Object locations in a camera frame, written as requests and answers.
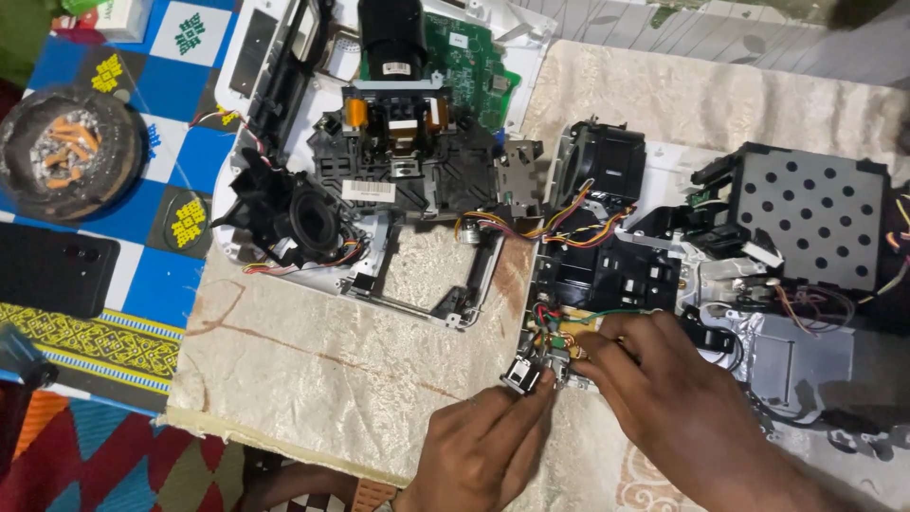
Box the red patterned rug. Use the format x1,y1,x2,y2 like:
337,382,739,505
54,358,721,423
0,387,251,512

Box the beige textured cloth mat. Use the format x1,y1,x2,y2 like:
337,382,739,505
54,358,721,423
158,39,910,512

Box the black optical engine block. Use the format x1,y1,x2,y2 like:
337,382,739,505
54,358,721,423
309,78,500,223

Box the small white box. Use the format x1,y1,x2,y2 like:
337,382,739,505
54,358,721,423
94,0,155,44

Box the white open projector chassis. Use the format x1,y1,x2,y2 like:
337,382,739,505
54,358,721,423
210,0,560,332

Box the black smartphone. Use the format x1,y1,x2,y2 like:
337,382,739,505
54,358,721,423
0,222,121,320

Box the small brown circuit board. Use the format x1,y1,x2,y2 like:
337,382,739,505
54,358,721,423
526,306,607,360

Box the silver foil-covered plate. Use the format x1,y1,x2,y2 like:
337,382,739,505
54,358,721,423
736,311,855,422

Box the coloured wire bundle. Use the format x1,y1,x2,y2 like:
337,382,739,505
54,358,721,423
455,179,635,251

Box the green circuit board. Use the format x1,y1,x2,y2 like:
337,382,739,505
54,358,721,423
361,10,524,135

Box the person's leg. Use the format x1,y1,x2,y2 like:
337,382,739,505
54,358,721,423
240,461,399,512

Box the person's right hand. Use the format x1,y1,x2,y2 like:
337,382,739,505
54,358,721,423
568,309,770,495

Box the blue white patterned cloth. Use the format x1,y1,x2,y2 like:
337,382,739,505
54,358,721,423
0,0,244,415

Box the small grey metal bracket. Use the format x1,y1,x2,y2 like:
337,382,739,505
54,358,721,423
495,138,546,219

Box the black power socket connector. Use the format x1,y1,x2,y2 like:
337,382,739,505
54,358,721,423
500,358,543,396

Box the dismantled black projector base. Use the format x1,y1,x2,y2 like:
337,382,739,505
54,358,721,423
522,117,910,445

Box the perforated grey metal shield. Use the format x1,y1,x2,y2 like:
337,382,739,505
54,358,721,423
731,142,891,294

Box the person's left hand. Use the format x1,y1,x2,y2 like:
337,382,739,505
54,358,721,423
393,367,560,512

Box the round ashtray with cigarette butts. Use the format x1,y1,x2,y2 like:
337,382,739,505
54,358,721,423
0,85,148,223

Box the white leaf-print sheet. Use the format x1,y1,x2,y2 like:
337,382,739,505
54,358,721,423
512,0,910,92

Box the blurred blue-grey object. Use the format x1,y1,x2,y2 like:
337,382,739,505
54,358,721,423
0,323,59,391

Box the black cylindrical projector lens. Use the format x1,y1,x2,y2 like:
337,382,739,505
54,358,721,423
357,0,429,83

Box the black blower fan duct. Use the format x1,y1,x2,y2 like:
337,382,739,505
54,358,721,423
212,146,365,270

